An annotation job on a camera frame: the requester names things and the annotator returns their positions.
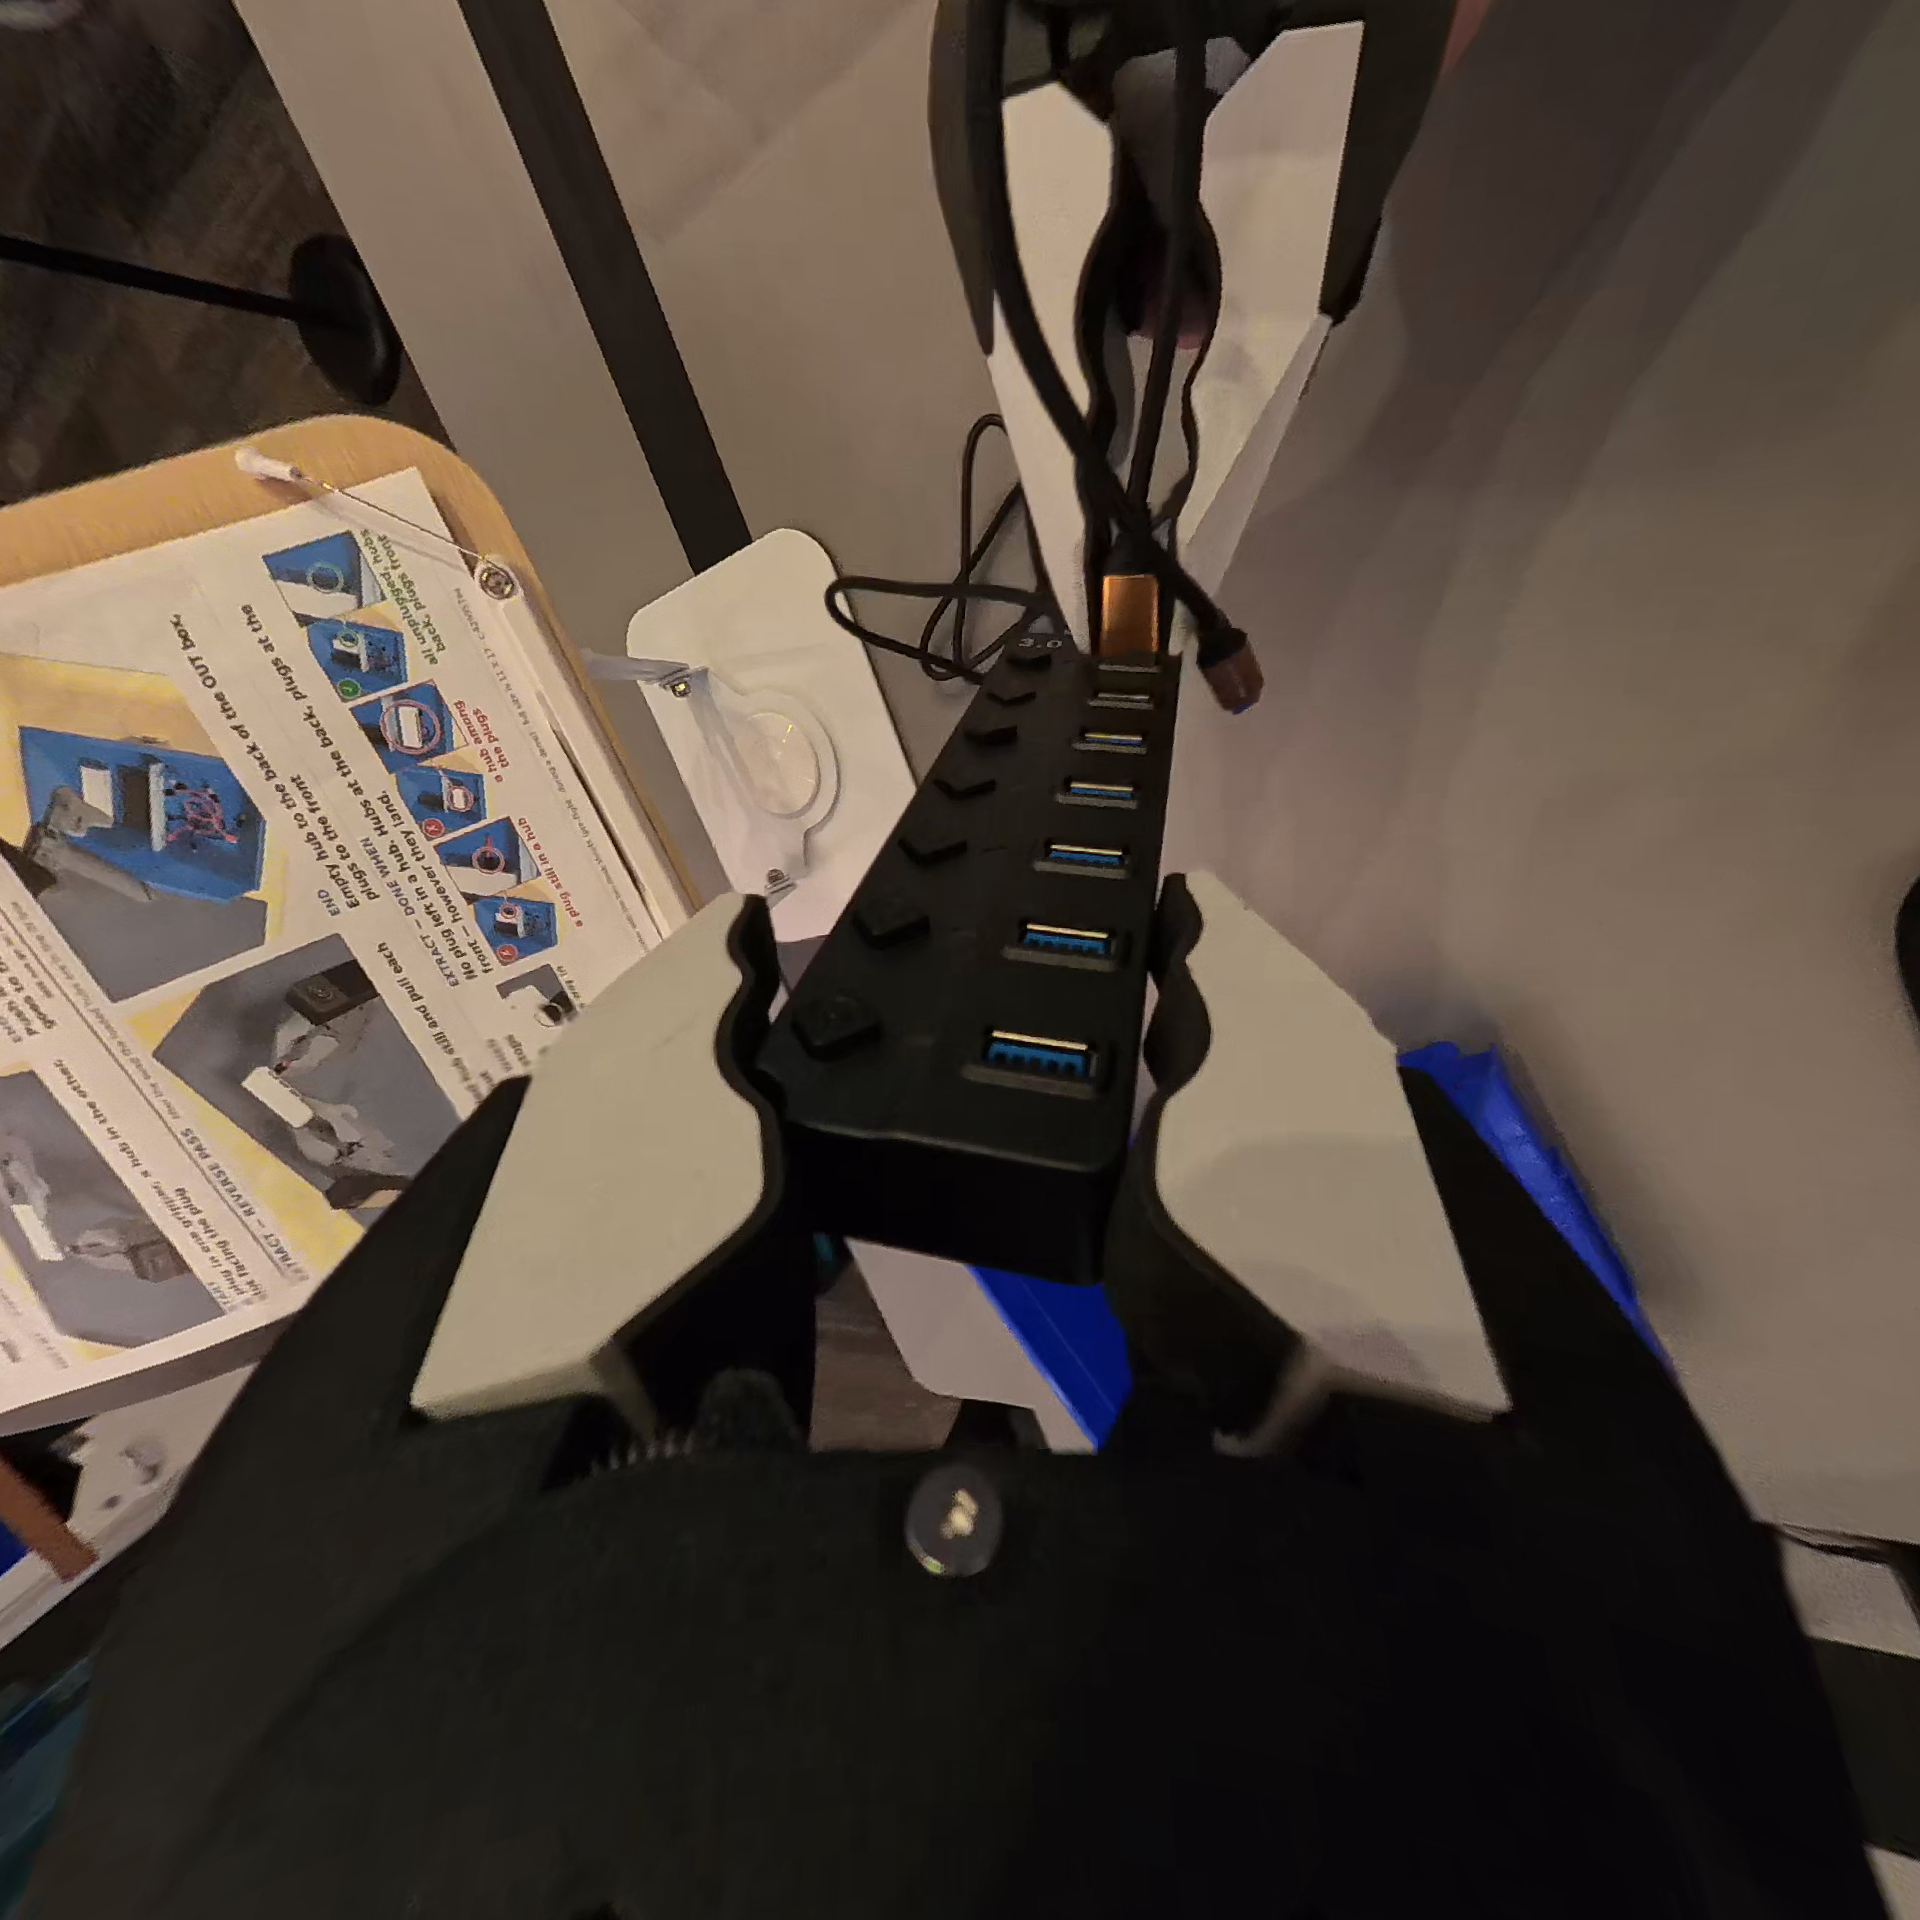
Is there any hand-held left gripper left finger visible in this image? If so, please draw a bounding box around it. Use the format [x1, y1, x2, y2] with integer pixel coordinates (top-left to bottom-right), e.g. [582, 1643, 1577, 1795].
[405, 892, 818, 1426]

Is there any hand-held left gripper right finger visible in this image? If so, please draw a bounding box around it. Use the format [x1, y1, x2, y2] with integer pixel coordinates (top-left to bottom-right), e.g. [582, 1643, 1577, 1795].
[1106, 870, 1512, 1455]

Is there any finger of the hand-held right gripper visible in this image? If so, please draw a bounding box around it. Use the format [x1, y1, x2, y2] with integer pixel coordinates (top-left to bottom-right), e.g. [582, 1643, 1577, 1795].
[1169, 19, 1366, 565]
[982, 83, 1124, 602]

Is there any black braided usb cable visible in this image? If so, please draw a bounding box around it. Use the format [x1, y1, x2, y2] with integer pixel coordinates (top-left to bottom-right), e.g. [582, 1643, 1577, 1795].
[967, 0, 1263, 717]

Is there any black usb hub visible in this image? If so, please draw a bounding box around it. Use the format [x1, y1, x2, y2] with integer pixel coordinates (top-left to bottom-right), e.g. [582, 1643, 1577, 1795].
[754, 631, 1185, 1285]

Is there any person's right hand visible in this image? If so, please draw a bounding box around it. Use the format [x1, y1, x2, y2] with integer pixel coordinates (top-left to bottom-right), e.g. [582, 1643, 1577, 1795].
[1121, 195, 1224, 354]

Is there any blue plastic bin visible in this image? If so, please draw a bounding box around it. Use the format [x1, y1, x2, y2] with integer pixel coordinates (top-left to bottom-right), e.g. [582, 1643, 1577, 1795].
[960, 1041, 1670, 1453]

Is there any printed instruction sheet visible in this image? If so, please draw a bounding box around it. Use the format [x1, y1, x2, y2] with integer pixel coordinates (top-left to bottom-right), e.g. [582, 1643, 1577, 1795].
[0, 463, 669, 1420]

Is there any black round stand base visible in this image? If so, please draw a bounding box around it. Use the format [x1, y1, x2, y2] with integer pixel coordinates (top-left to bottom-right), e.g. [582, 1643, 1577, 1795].
[0, 230, 405, 409]

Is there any wooden instruction board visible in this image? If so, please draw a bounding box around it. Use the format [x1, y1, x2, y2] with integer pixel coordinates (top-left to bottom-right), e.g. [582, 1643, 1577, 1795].
[0, 415, 700, 1426]

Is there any thin black hub cable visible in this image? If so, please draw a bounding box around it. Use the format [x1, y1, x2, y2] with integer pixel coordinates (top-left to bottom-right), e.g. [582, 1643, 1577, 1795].
[830, 411, 1056, 689]

